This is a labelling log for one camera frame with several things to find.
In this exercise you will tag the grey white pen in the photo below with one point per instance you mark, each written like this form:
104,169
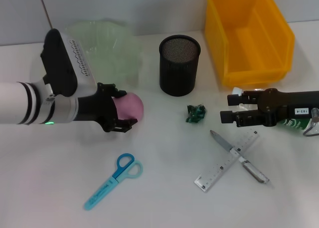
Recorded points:
225,144

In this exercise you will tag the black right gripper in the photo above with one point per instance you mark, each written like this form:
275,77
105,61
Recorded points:
286,108

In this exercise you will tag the black mesh pen cup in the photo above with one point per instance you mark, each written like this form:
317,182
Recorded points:
178,70

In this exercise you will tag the blue children's scissors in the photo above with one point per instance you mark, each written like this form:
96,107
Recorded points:
117,178

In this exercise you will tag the green glass fruit plate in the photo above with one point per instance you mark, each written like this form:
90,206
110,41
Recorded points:
112,46

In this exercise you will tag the pink knitted peach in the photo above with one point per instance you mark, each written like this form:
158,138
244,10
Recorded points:
130,105

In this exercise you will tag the yellow plastic bin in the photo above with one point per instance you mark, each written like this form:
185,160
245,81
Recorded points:
249,38

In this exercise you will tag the green plastic wrapper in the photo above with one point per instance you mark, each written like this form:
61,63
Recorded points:
195,114

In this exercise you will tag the clear green-label water bottle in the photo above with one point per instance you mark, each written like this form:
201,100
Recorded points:
291,124

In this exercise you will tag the clear plastic ruler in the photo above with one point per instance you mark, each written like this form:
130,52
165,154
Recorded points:
224,165

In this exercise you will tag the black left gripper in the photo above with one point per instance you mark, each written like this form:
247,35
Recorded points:
97,108

